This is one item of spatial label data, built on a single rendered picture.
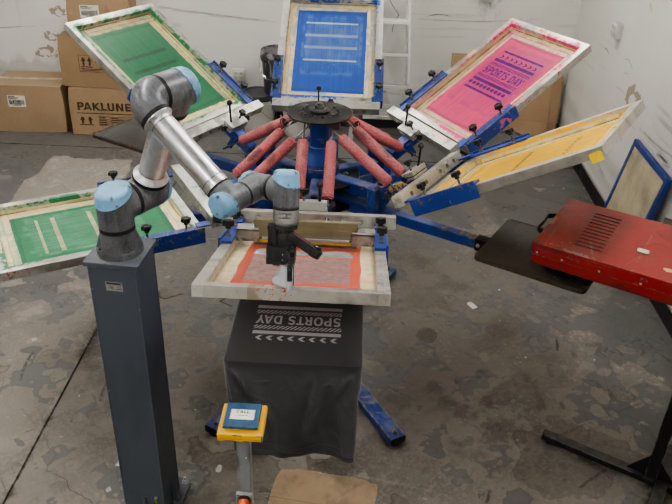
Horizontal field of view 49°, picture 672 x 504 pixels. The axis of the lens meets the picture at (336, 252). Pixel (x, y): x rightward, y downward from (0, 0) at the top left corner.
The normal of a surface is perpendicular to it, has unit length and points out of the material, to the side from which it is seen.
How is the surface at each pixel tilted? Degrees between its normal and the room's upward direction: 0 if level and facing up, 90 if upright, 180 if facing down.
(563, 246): 0
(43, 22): 90
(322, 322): 0
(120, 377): 90
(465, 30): 90
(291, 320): 0
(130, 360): 90
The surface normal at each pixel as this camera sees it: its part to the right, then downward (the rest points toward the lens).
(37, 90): 0.02, 0.48
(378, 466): 0.03, -0.86
